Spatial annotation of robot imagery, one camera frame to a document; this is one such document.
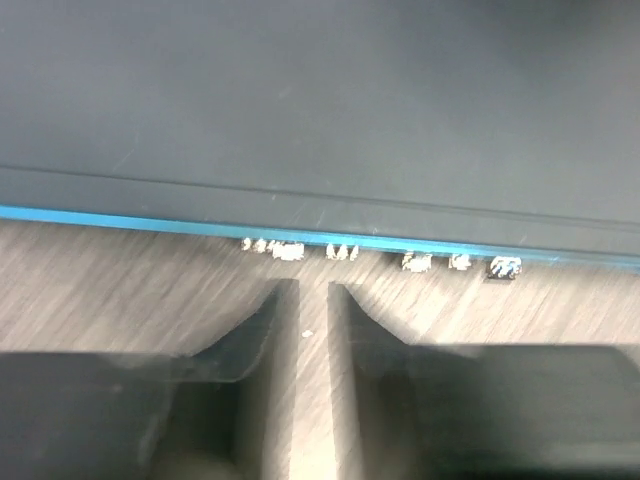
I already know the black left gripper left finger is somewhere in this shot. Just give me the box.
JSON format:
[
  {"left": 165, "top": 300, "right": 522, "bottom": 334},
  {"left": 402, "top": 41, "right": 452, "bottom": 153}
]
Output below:
[{"left": 1, "top": 279, "right": 299, "bottom": 479}]

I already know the dark network switch box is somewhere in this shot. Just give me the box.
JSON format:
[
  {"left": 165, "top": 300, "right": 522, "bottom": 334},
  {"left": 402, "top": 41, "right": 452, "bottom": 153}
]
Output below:
[{"left": 1, "top": 1, "right": 639, "bottom": 268}]

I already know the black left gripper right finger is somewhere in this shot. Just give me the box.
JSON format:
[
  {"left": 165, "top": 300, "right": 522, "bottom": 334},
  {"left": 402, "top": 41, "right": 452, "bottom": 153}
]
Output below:
[{"left": 328, "top": 284, "right": 639, "bottom": 479}]

